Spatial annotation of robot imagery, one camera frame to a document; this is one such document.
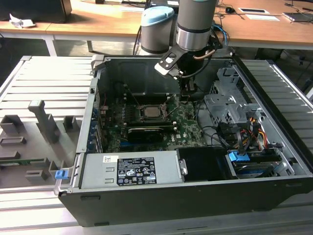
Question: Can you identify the silver metal drive cage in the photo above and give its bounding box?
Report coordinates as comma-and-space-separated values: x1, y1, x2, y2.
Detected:
204, 67, 262, 128

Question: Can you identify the white wrist camera, black bracket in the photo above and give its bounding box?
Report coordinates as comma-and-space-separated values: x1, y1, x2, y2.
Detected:
154, 50, 184, 79

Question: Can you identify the hard disk in blue carrier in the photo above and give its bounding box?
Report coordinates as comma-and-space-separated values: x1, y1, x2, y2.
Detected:
226, 150, 282, 178

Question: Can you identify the blue cable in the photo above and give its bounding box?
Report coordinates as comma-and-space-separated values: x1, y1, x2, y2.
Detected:
215, 24, 231, 47

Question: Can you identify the green RAM stick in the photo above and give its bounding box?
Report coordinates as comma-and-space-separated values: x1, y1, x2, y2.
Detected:
0, 159, 46, 165

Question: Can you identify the yellow red wire bundle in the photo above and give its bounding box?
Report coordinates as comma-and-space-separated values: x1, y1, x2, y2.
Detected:
234, 117, 267, 150

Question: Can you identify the black RAM slot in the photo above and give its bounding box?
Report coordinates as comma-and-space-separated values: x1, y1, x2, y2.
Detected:
126, 119, 178, 130
132, 92, 170, 97

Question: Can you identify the dark notebook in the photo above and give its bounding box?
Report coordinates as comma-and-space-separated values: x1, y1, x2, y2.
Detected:
282, 11, 313, 24

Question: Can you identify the black open PC case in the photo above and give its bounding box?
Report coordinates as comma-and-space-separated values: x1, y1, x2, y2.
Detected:
55, 55, 313, 227

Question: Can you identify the green motherboard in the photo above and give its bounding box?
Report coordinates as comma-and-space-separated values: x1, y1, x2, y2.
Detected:
102, 94, 208, 154

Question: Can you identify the black graphics card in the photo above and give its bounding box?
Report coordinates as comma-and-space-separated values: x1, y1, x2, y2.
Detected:
127, 126, 164, 143

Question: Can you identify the thin metal locking lever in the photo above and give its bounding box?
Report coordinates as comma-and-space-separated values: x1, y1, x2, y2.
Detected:
123, 83, 141, 108
167, 94, 179, 116

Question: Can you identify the white paper sheet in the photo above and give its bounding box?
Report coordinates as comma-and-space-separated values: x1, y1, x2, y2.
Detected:
246, 14, 281, 22

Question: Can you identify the black box on desk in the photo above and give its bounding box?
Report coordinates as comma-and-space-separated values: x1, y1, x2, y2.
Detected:
0, 0, 73, 24

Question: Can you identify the grey parts rack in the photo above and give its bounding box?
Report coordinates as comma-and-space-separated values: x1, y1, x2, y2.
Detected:
0, 100, 83, 189

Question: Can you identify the white rimmed desk inlet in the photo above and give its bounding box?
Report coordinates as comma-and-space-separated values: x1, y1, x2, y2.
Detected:
238, 7, 269, 14

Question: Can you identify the wooden desk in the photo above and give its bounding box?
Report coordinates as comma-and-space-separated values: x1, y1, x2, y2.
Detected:
0, 0, 313, 49

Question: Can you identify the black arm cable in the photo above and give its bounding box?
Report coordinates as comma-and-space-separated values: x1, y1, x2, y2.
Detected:
133, 25, 143, 56

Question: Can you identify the CPU socket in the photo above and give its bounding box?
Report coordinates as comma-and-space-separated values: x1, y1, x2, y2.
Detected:
138, 104, 169, 122

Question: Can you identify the small square CPU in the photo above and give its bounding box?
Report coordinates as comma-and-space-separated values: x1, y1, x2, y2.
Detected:
143, 107, 158, 118

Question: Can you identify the crumpled white paper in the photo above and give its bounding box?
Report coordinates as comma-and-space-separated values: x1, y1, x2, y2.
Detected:
9, 13, 35, 29

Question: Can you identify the grey power supply unit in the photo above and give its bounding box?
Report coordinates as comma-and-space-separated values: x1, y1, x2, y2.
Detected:
79, 150, 184, 189

